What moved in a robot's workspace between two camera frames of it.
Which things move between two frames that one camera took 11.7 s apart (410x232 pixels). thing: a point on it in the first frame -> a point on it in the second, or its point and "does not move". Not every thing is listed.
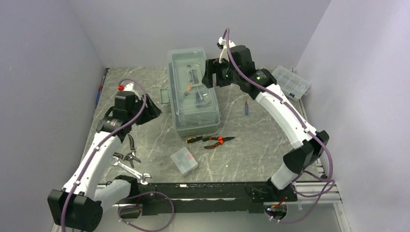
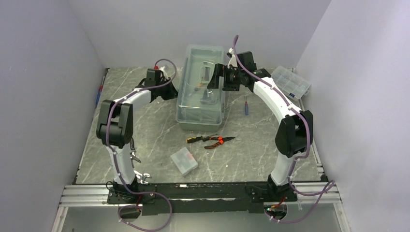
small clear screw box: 184,161 does not move
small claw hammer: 198,99 -> 206,100
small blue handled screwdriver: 246,107 does not move
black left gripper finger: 150,111 -> 167,92
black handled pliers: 130,156 does not move
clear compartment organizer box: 293,84 does not move
